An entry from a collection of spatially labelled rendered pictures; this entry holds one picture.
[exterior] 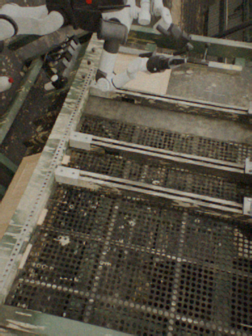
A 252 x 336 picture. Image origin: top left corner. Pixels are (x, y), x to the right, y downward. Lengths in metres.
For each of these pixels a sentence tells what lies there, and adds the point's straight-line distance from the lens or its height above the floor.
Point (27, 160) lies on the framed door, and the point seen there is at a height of 0.31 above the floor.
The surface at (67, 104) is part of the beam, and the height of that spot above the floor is 0.83.
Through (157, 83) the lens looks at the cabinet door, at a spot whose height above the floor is 1.23.
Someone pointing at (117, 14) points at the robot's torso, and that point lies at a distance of 2.29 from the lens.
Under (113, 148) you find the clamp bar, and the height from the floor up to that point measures 1.13.
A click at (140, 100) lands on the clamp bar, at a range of 2.55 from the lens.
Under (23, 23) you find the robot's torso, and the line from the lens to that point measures 2.64.
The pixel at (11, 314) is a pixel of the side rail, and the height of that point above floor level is 0.96.
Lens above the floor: 2.39
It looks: 33 degrees down
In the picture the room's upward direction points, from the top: 77 degrees clockwise
